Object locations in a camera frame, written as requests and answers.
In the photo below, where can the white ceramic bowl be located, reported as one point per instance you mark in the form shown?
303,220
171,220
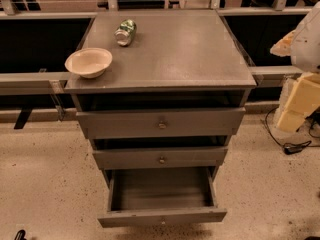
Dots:
89,62

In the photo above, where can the green soda can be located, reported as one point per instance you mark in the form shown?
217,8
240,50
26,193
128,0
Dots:
125,33

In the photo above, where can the grey bottom drawer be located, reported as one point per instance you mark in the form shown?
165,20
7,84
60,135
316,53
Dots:
164,196

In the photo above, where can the grey top drawer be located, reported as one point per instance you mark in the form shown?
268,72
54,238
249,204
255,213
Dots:
160,123

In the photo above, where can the grey wooden drawer cabinet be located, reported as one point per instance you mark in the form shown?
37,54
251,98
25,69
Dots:
177,60

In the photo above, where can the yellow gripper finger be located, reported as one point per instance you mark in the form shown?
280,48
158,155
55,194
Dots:
283,47

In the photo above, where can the black object bottom left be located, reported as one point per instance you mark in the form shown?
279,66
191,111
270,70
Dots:
20,235

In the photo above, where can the grey drawer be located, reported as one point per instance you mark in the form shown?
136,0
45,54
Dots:
164,196
159,157
160,123

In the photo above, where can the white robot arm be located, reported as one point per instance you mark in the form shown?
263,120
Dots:
301,97

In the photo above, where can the grey middle drawer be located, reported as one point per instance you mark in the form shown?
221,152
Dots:
159,157

